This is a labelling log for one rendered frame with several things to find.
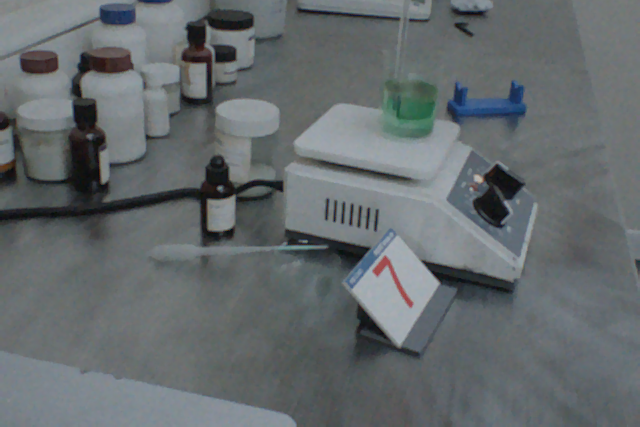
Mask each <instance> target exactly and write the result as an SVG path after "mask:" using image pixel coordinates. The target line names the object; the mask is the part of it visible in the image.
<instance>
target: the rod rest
mask: <svg viewBox="0 0 640 427"><path fill-rule="evenodd" d="M524 91H525V85H518V84H517V81H516V80H511V86H510V92H509V97H504V98H474V99H467V93H468V87H467V86H465V87H462V83H461V82H455V87H454V94H453V99H448V100H447V108H448V109H449V110H450V111H451V112H452V113H454V114H455V115H484V114H509V113H526V110H527V105H525V104H524V102H523V97H524Z"/></svg>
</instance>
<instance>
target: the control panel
mask: <svg viewBox="0 0 640 427"><path fill-rule="evenodd" d="M492 165H493V164H492V163H489V162H488V161H487V160H486V159H484V158H483V157H482V156H480V155H479V154H478V153H477V152H475V151H474V150H473V149H472V150H471V151H470V153H469V155H468V157H467V159H466V161H465V163H464V165H463V167H462V169H461V172H460V174H458V176H457V178H456V180H455V182H454V184H453V186H452V188H451V190H450V192H449V194H448V195H447V197H446V201H447V202H448V204H449V205H451V206H452V207H453V208H454V209H456V210H457V211H459V212H460V213H462V214H463V215H464V216H465V217H467V218H468V219H469V220H471V221H472V222H473V223H474V224H476V225H477V226H478V227H479V228H481V229H482V230H483V231H484V232H486V233H487V235H489V236H491V237H492V238H493V239H494V240H496V241H497V242H498V243H499V244H501V245H502V246H503V247H505V248H506V249H507V250H508V251H510V252H511V253H512V254H513V255H515V256H516V257H519V258H520V257H521V253H522V250H523V246H524V242H525V238H526V234H527V229H528V225H529V222H530V218H531V214H532V210H533V206H534V202H535V197H533V196H532V195H531V194H530V193H528V192H527V191H526V190H524V189H523V188H522V189H521V190H519V192H518V193H517V194H515V196H514V197H513V198H512V199H506V200H507V203H508V205H509V206H510V208H511V210H512V211H513V214H512V215H511V216H510V217H509V218H508V219H507V220H506V221H507V223H506V225H505V226H504V227H502V228H497V227H494V226H492V225H491V224H488V223H487V222H485V221H484V220H483V219H482V218H481V217H480V216H479V215H478V214H477V212H476V211H475V209H474V207H473V200H474V198H475V197H477V196H481V195H482V194H483V193H484V192H485V191H486V190H487V189H488V188H489V187H488V185H487V184H486V182H485V180H484V174H485V173H486V172H487V171H488V170H489V167H490V166H492ZM476 175H477V176H479V177H480V178H481V179H482V182H478V181H477V180H476V179H475V178H474V176H476ZM471 184H474V185H475V186H477V188H478V191H474V190H473V189H472V188H471V187H470V185H471Z"/></svg>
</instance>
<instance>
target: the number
mask: <svg viewBox="0 0 640 427"><path fill-rule="evenodd" d="M433 280H434V279H433V278H432V277H431V275H430V274H429V273H428V272H427V271H426V270H425V267H423V266H422V265H421V264H420V263H419V262H418V261H417V259H416V258H415V257H414V256H413V255H412V254H411V252H410V251H409V250H408V249H407V248H406V247H405V246H404V244H403V243H402V242H401V241H400V240H399V239H398V236H396V237H395V239H394V241H393V242H392V243H390V244H389V245H388V247H387V248H386V249H385V250H384V251H383V253H382V254H381V255H380V256H379V258H378V259H377V260H376V261H375V262H374V264H373V265H372V266H371V267H370V268H369V270H368V272H367V273H366V274H365V276H364V277H363V278H362V279H361V280H360V282H359V283H358V284H357V285H355V286H354V289H355V290H357V291H358V292H359V294H360V295H361V296H362V297H363V298H364V299H365V300H366V303H367V304H368V305H369V306H370V307H371V308H372V310H373V311H374V312H375V313H376V314H377V315H378V317H379V318H380V319H381V320H382V321H383V322H384V323H385V325H386V326H387V327H389V328H390V329H391V330H392V333H393V334H394V335H395V336H396V337H397V335H398V334H399V332H400V330H401V328H402V327H403V325H404V324H405V322H406V321H407V319H408V318H409V316H410V314H411V313H412V311H413V310H414V308H415V307H416V305H417V304H418V302H419V301H420V298H421V297H423V295H424V294H425V292H426V291H427V289H428V288H429V286H430V284H431V283H432V281H433Z"/></svg>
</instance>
